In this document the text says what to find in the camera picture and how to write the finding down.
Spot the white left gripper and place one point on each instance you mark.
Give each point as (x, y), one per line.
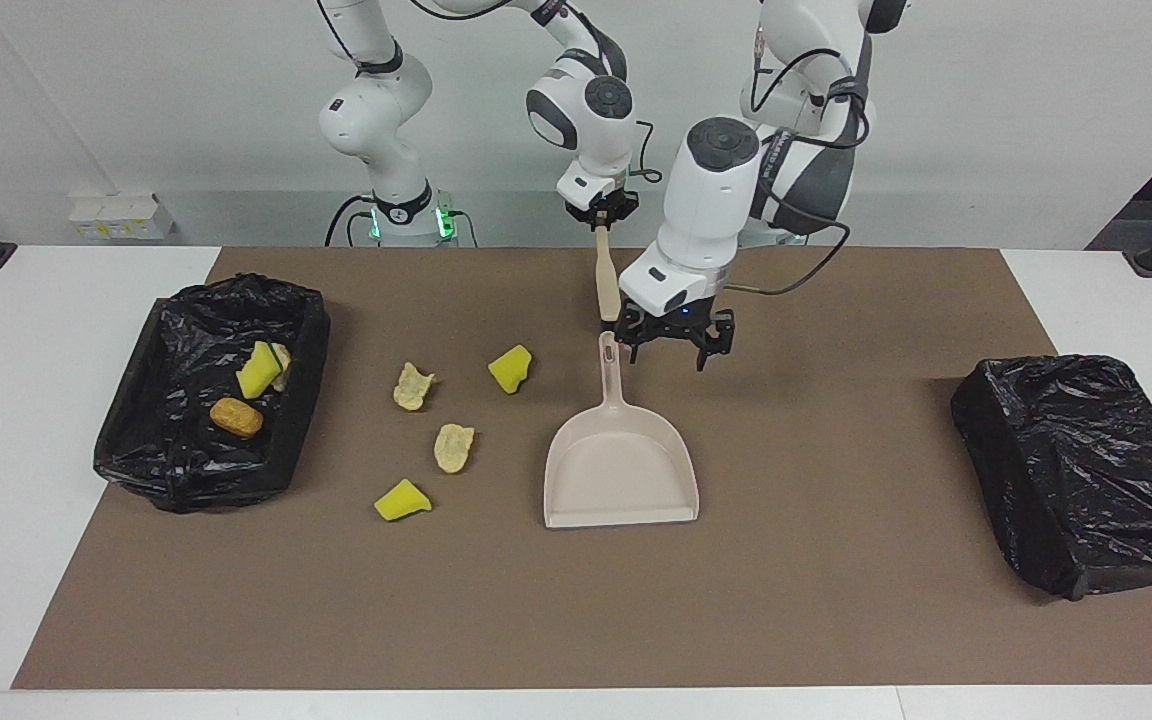
(671, 285)

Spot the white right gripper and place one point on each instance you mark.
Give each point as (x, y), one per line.
(586, 190)

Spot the beige hand brush black bristles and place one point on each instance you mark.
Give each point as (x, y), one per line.
(606, 280)

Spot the beige plastic dustpan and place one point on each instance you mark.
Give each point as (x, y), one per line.
(621, 480)

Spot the yellow sponge piece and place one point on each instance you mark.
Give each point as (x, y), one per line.
(399, 502)
(511, 370)

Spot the beige foam chunk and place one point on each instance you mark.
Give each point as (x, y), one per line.
(413, 388)
(453, 448)

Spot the orange striped sponge piece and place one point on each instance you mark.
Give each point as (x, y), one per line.
(283, 365)

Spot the green and yellow sponge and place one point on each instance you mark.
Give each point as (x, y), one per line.
(258, 372)

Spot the brown oval foam lump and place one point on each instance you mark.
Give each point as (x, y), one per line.
(236, 418)

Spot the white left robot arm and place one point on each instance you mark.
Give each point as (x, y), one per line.
(711, 200)

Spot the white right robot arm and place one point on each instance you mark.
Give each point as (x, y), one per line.
(376, 100)

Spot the black bag-lined bin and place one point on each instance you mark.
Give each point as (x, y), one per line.
(166, 450)
(1086, 470)

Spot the brown table mat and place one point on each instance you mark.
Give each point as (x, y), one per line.
(576, 620)

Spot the white wall socket box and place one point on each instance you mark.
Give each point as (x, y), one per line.
(121, 215)

